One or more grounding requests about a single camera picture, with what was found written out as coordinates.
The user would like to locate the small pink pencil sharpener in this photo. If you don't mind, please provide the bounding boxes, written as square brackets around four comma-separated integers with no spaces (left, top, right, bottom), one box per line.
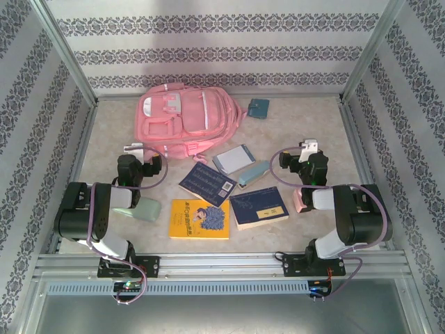
[291,189,314,214]

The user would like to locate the mint green pencil case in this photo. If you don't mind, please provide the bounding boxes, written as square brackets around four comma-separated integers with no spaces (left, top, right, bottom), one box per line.
[111,196,163,223]

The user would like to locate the light blue pencil case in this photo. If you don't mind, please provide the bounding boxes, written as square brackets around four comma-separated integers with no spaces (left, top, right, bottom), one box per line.
[236,160,270,191]

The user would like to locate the dark blue book yellow label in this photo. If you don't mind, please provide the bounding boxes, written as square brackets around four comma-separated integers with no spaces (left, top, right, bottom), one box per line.
[229,186,290,231]

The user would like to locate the pink school backpack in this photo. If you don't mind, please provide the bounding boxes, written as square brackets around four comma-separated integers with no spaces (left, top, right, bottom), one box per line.
[134,83,248,161]

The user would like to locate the thin dark blue booklet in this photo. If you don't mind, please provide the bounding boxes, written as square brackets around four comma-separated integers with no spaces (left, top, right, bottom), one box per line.
[178,161,236,209]

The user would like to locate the light blue notepad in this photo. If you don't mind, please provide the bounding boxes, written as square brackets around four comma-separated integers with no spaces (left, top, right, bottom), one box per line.
[211,144,257,176]

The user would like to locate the teal blue wallet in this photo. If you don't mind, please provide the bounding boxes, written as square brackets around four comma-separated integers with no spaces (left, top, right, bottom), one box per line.
[247,98,270,120]

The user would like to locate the yellow paperback book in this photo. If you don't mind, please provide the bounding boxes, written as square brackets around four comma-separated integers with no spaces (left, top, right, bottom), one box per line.
[168,198,231,240]

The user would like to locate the grey sheet metal panel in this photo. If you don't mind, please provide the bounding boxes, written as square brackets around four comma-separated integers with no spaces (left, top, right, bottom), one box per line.
[20,278,428,334]

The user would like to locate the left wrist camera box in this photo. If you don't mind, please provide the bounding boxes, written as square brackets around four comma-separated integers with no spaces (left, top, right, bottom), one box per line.
[123,141,145,159]

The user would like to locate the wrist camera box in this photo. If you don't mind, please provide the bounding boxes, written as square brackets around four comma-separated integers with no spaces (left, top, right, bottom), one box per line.
[123,141,145,159]
[298,138,319,163]

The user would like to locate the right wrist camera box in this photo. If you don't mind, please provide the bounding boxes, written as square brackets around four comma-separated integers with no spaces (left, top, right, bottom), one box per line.
[298,138,319,163]

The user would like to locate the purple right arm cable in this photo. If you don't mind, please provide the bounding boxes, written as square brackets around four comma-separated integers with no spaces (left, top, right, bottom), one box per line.
[269,145,389,302]

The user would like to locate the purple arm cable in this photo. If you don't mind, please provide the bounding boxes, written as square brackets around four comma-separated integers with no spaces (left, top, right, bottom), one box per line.
[85,145,170,306]
[269,145,389,302]

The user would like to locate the aluminium table side rail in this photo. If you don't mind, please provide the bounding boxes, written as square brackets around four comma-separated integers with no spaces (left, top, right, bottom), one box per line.
[339,100,396,251]
[48,102,100,255]

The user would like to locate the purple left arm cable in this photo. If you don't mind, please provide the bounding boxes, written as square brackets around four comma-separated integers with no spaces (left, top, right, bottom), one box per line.
[85,145,170,306]

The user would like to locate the aluminium table back rail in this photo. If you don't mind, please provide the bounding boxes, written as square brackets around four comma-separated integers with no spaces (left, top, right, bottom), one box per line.
[95,93,343,102]

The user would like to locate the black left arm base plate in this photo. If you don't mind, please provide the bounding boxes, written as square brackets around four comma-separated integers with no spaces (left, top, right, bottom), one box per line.
[97,255,161,279]

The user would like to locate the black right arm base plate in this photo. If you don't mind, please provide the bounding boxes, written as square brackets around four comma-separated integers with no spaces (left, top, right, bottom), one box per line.
[282,253,347,278]

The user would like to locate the aluminium mounting rail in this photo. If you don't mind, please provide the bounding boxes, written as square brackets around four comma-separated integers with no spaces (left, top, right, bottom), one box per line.
[33,252,408,279]

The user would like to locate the aluminium frame post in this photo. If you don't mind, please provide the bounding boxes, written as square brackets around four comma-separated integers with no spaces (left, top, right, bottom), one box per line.
[339,0,407,104]
[29,0,100,107]

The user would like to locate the grey slotted cable duct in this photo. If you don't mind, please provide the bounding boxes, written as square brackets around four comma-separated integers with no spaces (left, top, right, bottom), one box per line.
[47,280,311,296]

